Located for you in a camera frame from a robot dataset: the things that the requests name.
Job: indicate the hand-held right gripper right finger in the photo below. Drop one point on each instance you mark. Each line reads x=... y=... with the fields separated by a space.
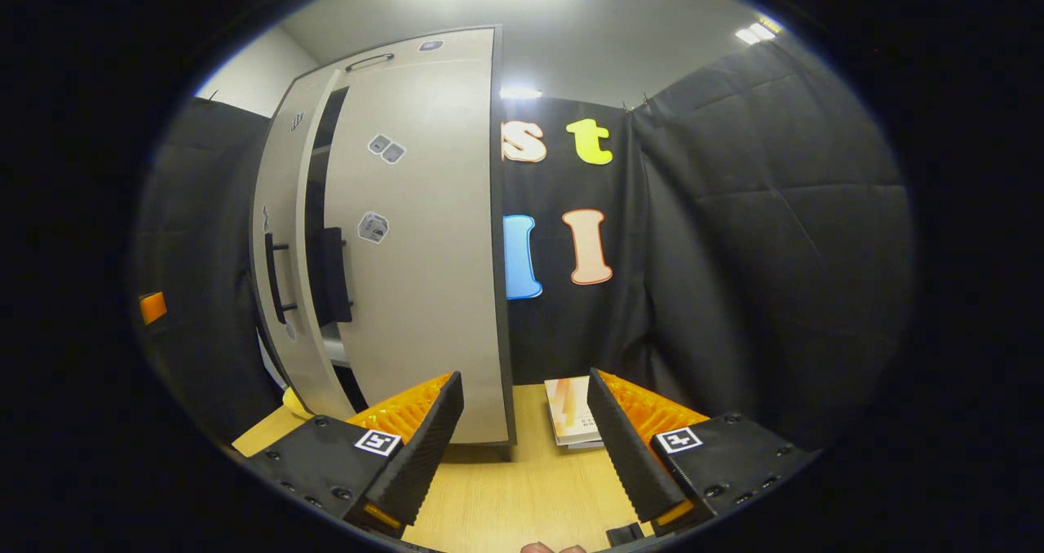
x=628 y=455

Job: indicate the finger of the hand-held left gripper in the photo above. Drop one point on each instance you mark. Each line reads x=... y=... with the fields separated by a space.
x=152 y=308

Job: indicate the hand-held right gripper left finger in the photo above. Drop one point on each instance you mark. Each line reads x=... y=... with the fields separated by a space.
x=424 y=455

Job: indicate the white cabinet door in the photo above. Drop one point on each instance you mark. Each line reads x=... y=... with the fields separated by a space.
x=281 y=194
x=432 y=292

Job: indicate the white and grey cabinet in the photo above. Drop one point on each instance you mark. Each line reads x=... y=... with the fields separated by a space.
x=457 y=43

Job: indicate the black backdrop cloth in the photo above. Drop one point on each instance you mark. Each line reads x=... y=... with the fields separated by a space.
x=775 y=251

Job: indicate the ceiling light panel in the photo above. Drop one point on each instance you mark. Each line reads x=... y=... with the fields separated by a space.
x=520 y=93
x=758 y=31

